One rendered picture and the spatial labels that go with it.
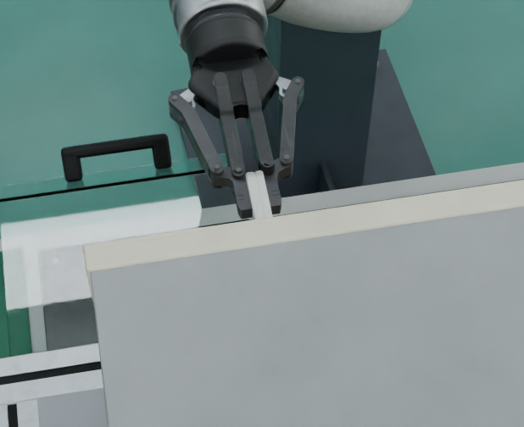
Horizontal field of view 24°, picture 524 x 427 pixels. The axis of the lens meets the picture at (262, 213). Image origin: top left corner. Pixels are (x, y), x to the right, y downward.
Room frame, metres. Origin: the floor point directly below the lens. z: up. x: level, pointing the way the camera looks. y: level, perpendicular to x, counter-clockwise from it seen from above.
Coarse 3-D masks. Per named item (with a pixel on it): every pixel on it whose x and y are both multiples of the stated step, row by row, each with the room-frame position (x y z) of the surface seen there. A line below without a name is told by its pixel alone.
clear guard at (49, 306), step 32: (192, 160) 0.75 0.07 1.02; (224, 160) 0.74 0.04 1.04; (32, 192) 0.68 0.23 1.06; (64, 192) 0.68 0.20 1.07; (96, 192) 0.68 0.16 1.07; (128, 192) 0.68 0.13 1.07; (160, 192) 0.68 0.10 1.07; (192, 192) 0.68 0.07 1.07; (224, 192) 0.68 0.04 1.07; (0, 224) 0.64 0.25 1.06; (32, 224) 0.64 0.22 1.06; (64, 224) 0.64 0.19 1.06; (96, 224) 0.64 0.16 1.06; (128, 224) 0.64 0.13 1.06; (160, 224) 0.64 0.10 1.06; (192, 224) 0.64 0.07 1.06; (224, 224) 0.64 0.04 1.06; (32, 256) 0.61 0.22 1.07; (64, 256) 0.61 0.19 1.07; (32, 288) 0.57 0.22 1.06; (64, 288) 0.57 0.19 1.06; (32, 320) 0.54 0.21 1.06; (64, 320) 0.54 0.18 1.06; (32, 352) 0.50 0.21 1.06
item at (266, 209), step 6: (258, 174) 0.61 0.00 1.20; (258, 180) 0.60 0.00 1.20; (264, 180) 0.60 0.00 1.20; (258, 186) 0.60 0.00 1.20; (264, 186) 0.60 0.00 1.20; (264, 192) 0.59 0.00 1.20; (264, 198) 0.59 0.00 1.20; (264, 204) 0.58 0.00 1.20; (264, 210) 0.57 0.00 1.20; (270, 210) 0.57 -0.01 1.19; (264, 216) 0.57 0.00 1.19; (270, 216) 0.57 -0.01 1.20
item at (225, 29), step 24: (216, 24) 0.76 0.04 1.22; (240, 24) 0.77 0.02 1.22; (192, 48) 0.75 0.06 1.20; (216, 48) 0.74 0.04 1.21; (240, 48) 0.74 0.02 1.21; (264, 48) 0.75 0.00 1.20; (192, 72) 0.73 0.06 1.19; (216, 72) 0.73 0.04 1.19; (240, 72) 0.73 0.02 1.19; (264, 72) 0.73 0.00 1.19; (216, 96) 0.70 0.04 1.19; (240, 96) 0.70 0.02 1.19; (264, 96) 0.70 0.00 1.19
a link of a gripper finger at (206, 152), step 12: (180, 96) 0.70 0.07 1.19; (180, 108) 0.68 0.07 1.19; (192, 108) 0.68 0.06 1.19; (180, 120) 0.68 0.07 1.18; (192, 120) 0.67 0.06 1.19; (192, 132) 0.66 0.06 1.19; (204, 132) 0.66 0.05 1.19; (192, 144) 0.66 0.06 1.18; (204, 144) 0.64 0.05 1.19; (204, 156) 0.63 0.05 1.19; (216, 156) 0.63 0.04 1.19; (204, 168) 0.63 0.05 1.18; (216, 168) 0.62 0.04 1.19
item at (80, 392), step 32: (64, 352) 0.48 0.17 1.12; (96, 352) 0.48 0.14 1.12; (0, 384) 0.45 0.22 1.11; (32, 384) 0.45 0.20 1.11; (64, 384) 0.45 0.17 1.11; (96, 384) 0.45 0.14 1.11; (0, 416) 0.42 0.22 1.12; (32, 416) 0.42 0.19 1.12; (64, 416) 0.42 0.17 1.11; (96, 416) 0.42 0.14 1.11
